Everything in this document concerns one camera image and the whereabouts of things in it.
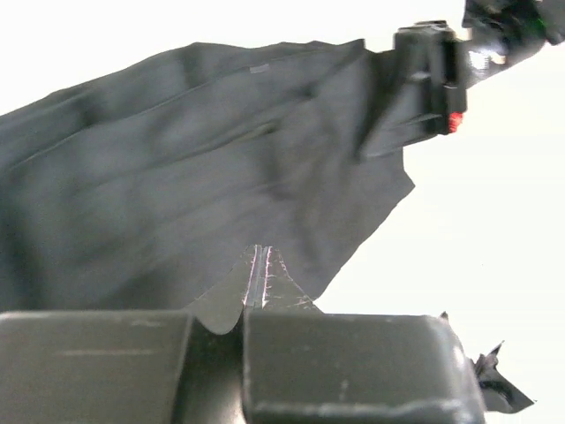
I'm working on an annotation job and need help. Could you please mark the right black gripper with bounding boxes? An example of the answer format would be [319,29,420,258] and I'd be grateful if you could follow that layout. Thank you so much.
[357,19,508,161]

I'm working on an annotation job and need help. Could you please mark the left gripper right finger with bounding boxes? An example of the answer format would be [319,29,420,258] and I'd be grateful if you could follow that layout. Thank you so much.
[242,247,532,423]

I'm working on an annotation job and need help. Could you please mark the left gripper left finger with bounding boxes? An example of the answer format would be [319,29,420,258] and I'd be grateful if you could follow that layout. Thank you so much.
[1,246,260,423]

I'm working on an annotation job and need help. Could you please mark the black pleated skirt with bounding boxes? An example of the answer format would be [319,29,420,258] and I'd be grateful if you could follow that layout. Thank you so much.
[1,40,413,310]

